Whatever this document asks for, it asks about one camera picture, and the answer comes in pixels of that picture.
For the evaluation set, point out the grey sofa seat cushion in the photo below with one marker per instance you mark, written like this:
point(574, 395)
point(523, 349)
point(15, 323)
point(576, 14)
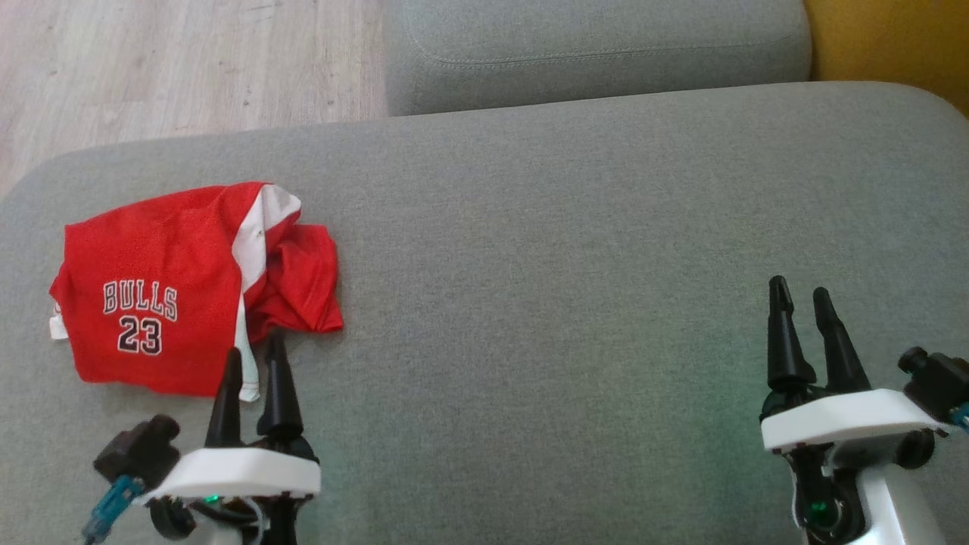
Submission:
point(568, 303)

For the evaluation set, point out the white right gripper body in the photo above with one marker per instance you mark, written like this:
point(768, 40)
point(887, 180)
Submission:
point(840, 420)

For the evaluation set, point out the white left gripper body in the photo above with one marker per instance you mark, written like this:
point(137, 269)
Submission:
point(242, 473)

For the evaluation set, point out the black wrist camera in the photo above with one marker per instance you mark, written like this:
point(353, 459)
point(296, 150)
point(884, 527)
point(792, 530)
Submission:
point(136, 450)
point(935, 378)

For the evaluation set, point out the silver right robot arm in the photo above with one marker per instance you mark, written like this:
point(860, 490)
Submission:
point(905, 507)

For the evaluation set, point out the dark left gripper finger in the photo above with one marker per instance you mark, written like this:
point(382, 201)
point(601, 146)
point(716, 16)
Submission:
point(225, 409)
point(278, 393)

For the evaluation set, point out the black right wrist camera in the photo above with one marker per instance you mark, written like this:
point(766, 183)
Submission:
point(935, 378)

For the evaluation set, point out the red and white Bulls jersey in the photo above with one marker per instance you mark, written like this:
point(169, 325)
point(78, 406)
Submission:
point(303, 280)

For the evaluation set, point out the yellow furniture panel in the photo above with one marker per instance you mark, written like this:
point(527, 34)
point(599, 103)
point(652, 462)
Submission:
point(893, 42)

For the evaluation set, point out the red Bulls 23 shorts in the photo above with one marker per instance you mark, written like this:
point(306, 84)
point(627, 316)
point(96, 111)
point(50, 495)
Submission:
point(159, 250)

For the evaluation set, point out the grey sofa back cushion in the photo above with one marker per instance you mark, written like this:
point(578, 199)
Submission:
point(598, 53)

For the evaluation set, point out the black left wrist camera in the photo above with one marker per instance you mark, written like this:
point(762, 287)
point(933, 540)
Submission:
point(136, 450)

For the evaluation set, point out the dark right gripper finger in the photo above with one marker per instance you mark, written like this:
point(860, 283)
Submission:
point(840, 356)
point(784, 348)

